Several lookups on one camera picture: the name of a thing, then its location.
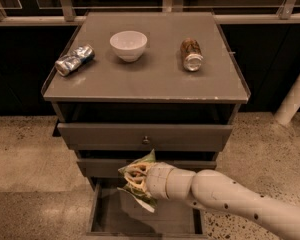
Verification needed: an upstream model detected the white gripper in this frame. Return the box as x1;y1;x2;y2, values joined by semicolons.
124;162;174;199

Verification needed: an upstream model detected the green jalapeno chip bag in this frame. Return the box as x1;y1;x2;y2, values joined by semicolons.
118;150;157;213

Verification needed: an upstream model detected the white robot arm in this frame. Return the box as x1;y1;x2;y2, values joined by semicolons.
120;162;300;240

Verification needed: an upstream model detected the brass top drawer knob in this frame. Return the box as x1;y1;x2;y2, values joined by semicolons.
142;136;151;145

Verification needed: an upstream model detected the grey bottom drawer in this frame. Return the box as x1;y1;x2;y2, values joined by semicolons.
83;179;209;240

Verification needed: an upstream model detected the grey drawer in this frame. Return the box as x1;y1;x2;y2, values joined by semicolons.
57;123;232;152
77;159;216;178
83;179;209;240

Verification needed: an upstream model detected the grey middle drawer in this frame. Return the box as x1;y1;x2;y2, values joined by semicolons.
77;159;216;178

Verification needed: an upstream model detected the grey top drawer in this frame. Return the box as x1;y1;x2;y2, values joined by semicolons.
57;123;232;152

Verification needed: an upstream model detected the grey wooden drawer cabinet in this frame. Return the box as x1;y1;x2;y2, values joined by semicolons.
40;11;252;240

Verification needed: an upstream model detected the white ceramic bowl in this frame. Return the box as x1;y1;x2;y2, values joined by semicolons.
110;31;148;62

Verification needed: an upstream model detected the crushed blue silver can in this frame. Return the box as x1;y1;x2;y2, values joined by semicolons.
55;44;95;77

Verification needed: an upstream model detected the metal railing with glass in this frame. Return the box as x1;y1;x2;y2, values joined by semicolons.
0;0;300;26

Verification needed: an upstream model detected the white cylindrical post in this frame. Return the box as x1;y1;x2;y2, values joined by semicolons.
274;74;300;125

